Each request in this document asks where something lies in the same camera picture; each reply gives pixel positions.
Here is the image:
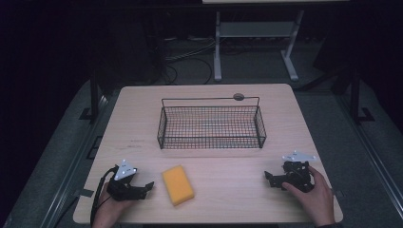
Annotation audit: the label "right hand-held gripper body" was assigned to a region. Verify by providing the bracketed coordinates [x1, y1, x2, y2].
[275, 150, 318, 194]

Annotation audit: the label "black cable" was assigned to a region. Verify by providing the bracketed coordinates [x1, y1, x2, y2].
[89, 164, 119, 226]

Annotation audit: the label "floor cables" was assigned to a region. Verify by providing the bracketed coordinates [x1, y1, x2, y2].
[155, 34, 220, 86]

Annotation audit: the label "person's right hand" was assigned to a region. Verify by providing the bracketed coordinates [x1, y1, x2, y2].
[281, 165, 336, 228]

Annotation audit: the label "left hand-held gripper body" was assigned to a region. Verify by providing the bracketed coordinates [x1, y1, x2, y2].
[106, 159, 147, 201]

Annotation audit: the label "black wire basket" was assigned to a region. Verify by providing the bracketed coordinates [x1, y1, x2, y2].
[157, 96, 268, 150]

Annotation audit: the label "black metal post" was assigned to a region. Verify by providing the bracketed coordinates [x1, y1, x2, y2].
[348, 67, 375, 124]
[78, 67, 102, 122]

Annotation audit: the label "yellow sponge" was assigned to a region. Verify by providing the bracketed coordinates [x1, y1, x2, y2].
[161, 164, 196, 207]

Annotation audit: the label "white metal stand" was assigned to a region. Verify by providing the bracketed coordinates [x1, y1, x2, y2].
[213, 9, 305, 83]

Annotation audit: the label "person's left hand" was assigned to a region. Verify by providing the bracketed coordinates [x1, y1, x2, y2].
[91, 181, 136, 228]

